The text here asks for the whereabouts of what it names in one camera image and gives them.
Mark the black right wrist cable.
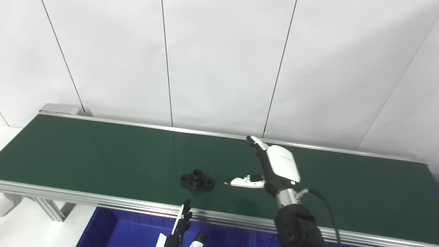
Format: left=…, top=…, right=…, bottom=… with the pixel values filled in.
left=298, top=188, right=342, bottom=247

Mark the aluminium conveyor support leg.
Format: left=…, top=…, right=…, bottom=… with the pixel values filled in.
left=0, top=191, right=76, bottom=222

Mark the grey conveyor end housing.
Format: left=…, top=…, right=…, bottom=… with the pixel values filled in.
left=38, top=103, right=87, bottom=116

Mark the blue plastic bin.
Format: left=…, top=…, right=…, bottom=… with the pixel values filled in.
left=76, top=207, right=279, bottom=247

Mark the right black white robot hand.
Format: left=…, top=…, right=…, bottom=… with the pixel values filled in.
left=224, top=135, right=301, bottom=198

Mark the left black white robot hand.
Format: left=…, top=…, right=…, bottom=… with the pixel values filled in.
left=156, top=199, right=207, bottom=247

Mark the black flanged machine part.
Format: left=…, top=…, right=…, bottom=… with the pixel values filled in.
left=180, top=169, right=215, bottom=191

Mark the green conveyor belt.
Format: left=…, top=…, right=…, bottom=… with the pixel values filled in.
left=0, top=111, right=439, bottom=247

